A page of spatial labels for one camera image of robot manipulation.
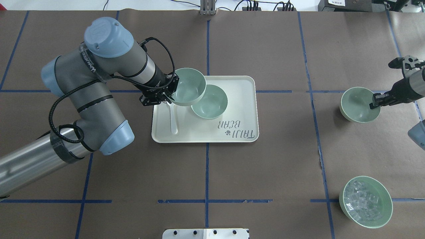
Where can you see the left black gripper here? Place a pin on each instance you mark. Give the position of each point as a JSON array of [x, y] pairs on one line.
[[157, 82]]

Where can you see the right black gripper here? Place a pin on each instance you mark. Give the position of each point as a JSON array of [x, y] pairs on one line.
[[400, 89]]

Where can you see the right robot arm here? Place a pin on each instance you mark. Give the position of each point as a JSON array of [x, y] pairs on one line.
[[416, 79]]

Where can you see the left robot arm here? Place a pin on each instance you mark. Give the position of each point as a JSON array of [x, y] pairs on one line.
[[86, 118]]

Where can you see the white plastic spoon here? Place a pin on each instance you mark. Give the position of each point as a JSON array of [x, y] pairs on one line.
[[173, 119]]

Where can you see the green bowl on tray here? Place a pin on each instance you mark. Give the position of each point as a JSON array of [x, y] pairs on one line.
[[213, 103]]

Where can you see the pale green tray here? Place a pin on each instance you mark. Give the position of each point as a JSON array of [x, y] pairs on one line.
[[226, 113]]

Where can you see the green bowl with ice cubes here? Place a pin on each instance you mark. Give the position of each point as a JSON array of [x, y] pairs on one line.
[[366, 201]]

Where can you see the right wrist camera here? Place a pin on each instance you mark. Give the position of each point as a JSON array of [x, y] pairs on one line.
[[406, 63]]

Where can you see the aluminium frame post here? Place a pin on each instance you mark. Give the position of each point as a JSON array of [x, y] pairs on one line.
[[208, 7]]

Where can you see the white camera post with base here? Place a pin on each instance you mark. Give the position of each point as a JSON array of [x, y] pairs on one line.
[[207, 233]]

